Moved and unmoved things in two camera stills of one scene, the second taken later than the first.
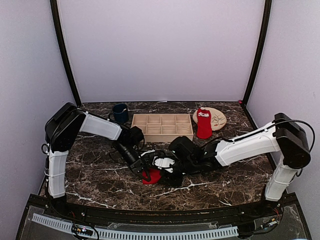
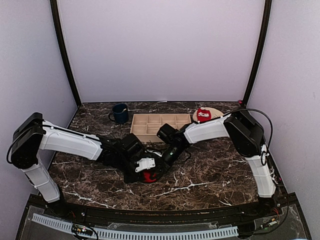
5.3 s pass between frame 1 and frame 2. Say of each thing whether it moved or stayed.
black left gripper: moved
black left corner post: stayed
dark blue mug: stayed
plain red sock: stayed
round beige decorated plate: stayed
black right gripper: moved
